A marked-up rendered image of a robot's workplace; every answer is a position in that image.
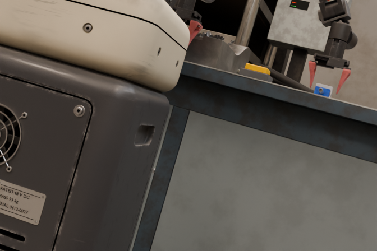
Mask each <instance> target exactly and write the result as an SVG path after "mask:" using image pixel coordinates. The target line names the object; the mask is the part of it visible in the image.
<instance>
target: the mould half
mask: <svg viewBox="0 0 377 251"><path fill-rule="evenodd" d="M201 37H202V38H203V40H198V39H193V40H192V41H191V43H190V45H189V46H188V48H187V50H186V55H185V59H184V61H188V62H192V63H196V64H200V65H203V66H208V67H212V68H216V69H221V70H224V71H227V72H232V73H236V74H237V71H238V69H240V68H241V67H242V68H245V66H246V63H248V62H249V57H250V53H251V50H250V48H249V47H244V46H241V45H237V44H232V43H230V44H227V43H226V42H224V41H223V40H220V39H216V38H211V37H208V36H201Z"/></svg>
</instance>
